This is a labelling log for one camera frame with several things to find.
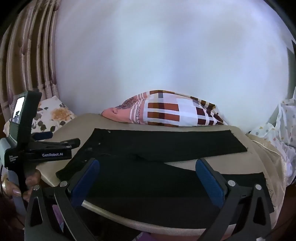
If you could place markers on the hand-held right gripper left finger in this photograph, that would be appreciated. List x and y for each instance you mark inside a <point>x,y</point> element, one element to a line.
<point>86,178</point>

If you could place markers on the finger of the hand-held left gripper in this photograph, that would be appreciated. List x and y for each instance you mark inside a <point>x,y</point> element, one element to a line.
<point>44,135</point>
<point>60,143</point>

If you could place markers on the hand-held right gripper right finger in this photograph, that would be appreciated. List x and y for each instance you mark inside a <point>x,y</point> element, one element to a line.
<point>208,180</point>

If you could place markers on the black pants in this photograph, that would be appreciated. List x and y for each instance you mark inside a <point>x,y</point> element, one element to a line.
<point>150,143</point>

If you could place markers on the person's left hand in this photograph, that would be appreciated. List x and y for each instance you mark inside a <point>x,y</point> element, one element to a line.
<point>33,178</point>

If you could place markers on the beige bed mattress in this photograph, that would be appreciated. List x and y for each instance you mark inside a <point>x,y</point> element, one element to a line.
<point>76,122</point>

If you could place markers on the floral pillow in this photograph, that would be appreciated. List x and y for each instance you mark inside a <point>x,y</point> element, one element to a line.
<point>57,113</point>

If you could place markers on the beige pleated curtain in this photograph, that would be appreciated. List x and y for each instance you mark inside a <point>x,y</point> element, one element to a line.
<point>30,58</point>

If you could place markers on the plaid patterned pillow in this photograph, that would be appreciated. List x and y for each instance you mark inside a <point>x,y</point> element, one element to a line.
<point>161,109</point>

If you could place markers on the white spotted cloth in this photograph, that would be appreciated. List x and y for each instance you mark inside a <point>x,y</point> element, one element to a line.
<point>282,129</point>

